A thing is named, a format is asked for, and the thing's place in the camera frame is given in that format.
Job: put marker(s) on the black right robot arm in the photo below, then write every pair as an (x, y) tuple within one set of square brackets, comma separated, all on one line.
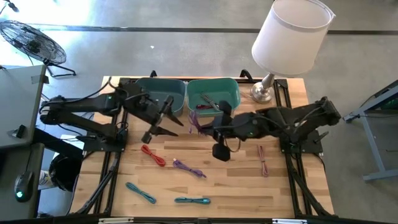
[(280, 121)]

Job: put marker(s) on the small white printed item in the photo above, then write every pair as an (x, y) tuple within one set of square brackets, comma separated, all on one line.
[(46, 179)]

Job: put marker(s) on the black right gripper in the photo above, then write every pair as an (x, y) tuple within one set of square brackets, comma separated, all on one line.
[(233, 126)]

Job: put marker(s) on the silver metal bracket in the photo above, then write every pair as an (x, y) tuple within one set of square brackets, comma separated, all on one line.
[(289, 221), (115, 220)]

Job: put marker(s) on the dark teal plastic bin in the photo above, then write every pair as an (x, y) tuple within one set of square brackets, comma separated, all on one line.
[(161, 88)]

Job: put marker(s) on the grey metal desk leg frame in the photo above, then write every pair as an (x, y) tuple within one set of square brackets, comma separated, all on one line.
[(373, 146)]

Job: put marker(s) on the black round stool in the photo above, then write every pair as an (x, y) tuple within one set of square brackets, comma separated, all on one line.
[(63, 171)]

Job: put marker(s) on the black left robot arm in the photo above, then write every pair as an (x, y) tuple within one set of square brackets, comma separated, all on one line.
[(81, 105)]

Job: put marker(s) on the light teal plastic bin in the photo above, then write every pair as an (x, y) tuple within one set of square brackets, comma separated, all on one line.
[(217, 90)]

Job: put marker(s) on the black computer mouse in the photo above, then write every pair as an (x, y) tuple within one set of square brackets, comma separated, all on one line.
[(24, 186)]

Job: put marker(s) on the dark grey desk top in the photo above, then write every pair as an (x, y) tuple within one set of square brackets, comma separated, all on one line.
[(12, 161)]

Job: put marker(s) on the small black desk device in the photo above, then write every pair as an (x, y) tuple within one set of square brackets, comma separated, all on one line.
[(20, 130)]

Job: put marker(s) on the white shade silver table lamp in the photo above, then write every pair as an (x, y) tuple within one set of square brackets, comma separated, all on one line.
[(289, 37)]

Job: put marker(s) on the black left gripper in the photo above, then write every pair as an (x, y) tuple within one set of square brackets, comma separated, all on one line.
[(154, 112)]

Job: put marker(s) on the black floor fan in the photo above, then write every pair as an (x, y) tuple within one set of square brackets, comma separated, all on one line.
[(34, 43)]

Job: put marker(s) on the light grey desk top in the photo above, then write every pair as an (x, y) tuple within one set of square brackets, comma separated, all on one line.
[(18, 99)]

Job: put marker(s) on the black aluminium table frame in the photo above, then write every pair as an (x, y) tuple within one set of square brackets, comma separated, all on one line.
[(109, 175)]

